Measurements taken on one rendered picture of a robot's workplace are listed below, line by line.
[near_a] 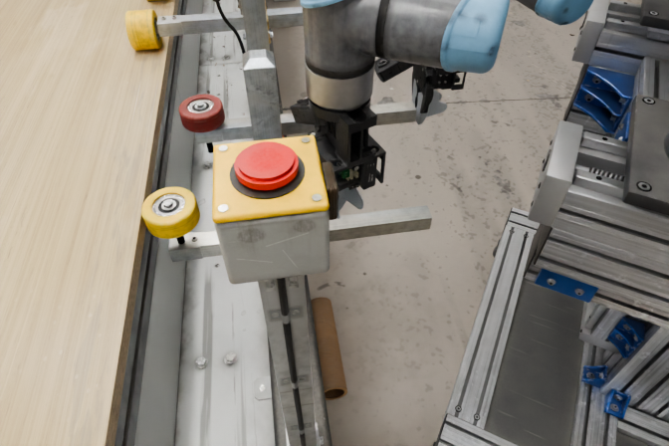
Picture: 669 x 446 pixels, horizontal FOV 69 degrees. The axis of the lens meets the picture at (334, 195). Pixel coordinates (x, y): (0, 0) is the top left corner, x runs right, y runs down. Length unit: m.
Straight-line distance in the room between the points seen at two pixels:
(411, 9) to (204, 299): 0.71
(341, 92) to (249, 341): 0.55
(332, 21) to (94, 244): 0.46
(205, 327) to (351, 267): 0.91
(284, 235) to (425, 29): 0.24
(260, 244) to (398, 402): 1.27
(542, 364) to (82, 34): 1.39
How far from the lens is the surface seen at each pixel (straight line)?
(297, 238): 0.31
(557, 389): 1.44
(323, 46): 0.50
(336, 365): 1.50
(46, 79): 1.16
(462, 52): 0.47
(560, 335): 1.53
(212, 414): 0.89
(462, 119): 2.49
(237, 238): 0.31
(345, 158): 0.56
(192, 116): 0.93
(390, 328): 1.66
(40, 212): 0.84
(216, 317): 0.97
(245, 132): 0.97
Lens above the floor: 1.43
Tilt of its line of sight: 45 degrees down
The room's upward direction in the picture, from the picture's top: straight up
